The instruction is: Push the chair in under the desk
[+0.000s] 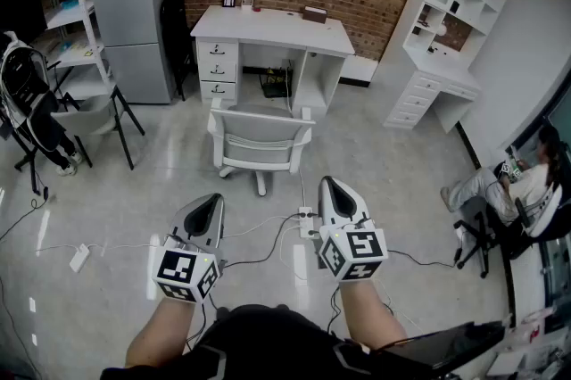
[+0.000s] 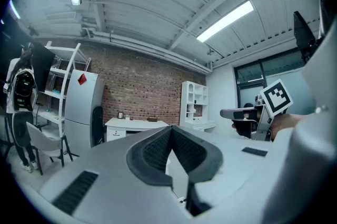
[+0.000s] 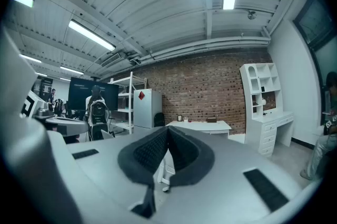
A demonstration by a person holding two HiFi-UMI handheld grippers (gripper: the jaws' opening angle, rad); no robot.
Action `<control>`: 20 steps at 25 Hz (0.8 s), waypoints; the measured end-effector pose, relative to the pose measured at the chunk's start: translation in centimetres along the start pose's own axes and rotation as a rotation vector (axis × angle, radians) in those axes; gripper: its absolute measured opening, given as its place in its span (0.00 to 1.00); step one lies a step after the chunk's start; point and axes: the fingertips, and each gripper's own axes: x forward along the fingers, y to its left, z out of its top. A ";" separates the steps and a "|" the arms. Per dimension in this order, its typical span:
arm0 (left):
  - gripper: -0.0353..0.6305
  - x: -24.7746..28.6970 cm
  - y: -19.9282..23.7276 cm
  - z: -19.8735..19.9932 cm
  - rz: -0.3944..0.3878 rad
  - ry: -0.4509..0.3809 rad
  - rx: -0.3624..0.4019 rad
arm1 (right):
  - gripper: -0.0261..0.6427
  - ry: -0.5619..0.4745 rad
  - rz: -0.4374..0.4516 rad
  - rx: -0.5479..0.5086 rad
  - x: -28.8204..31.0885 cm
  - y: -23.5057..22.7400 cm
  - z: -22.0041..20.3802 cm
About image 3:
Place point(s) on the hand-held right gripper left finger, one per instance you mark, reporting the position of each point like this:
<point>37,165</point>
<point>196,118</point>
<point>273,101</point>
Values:
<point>105,165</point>

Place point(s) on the white ceiling pipes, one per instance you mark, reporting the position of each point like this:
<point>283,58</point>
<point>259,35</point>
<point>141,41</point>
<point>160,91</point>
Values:
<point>210,44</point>

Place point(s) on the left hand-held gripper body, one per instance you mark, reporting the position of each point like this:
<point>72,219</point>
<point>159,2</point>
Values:
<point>31,104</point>

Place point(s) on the black picture frame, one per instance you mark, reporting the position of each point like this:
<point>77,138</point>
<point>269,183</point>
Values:
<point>179,118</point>

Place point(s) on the large black display screen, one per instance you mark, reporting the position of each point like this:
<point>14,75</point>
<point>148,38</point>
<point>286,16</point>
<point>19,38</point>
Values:
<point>79,94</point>

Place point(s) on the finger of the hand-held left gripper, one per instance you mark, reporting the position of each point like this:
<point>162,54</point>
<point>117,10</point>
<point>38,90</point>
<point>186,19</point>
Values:
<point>75,126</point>

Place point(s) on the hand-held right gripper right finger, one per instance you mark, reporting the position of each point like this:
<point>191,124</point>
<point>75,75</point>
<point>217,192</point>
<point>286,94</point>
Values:
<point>223,178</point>

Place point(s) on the ceiling air vent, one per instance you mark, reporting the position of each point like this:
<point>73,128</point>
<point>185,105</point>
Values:
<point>111,60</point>

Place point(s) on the white refrigerator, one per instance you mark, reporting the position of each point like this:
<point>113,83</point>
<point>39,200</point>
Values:
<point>144,112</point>

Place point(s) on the white metal shelf rack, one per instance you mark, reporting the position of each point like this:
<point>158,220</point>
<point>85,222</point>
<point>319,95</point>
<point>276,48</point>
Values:
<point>127,81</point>

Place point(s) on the white shelf unit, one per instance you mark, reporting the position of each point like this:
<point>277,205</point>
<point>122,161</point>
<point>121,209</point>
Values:
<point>263,123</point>

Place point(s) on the black office chair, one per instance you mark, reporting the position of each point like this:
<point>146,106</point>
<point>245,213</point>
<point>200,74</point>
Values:
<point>60,107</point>

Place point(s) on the black and white backpack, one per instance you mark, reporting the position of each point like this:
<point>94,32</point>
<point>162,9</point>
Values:
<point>98,112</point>

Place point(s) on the red diamond sticker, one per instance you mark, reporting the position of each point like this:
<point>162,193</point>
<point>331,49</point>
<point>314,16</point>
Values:
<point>141,95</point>

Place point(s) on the brown tissue box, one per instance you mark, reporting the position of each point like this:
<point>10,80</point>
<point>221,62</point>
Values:
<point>211,120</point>

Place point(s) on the white desk with drawers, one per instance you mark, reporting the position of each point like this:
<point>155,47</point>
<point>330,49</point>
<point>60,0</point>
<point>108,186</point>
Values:
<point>200,126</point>

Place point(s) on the black-framed window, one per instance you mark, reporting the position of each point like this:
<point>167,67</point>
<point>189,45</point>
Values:
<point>316,20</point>

